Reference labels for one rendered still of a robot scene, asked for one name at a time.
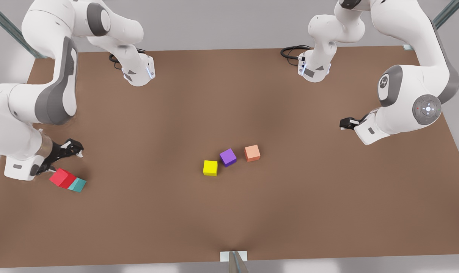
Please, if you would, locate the red wooden cube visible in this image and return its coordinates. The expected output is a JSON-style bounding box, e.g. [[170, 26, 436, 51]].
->
[[49, 168, 77, 190]]

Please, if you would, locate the teal blue wooden cube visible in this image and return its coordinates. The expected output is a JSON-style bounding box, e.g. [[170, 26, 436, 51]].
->
[[68, 177, 87, 193]]

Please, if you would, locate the orange wooden cube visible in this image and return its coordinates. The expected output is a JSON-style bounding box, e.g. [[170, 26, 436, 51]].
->
[[244, 144, 261, 163]]

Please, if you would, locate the purple wooden cube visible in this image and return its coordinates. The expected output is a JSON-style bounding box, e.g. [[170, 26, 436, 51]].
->
[[219, 148, 238, 168]]

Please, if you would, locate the yellow wooden cube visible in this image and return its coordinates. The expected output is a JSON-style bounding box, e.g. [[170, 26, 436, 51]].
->
[[203, 160, 218, 177]]

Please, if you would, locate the black cable loop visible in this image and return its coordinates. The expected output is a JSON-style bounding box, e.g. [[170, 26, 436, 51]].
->
[[108, 48, 147, 71], [280, 45, 312, 61]]

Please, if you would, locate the silver frame post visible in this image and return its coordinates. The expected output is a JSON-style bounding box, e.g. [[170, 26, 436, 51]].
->
[[432, 0, 459, 30], [0, 2, 47, 60], [229, 251, 250, 273]]

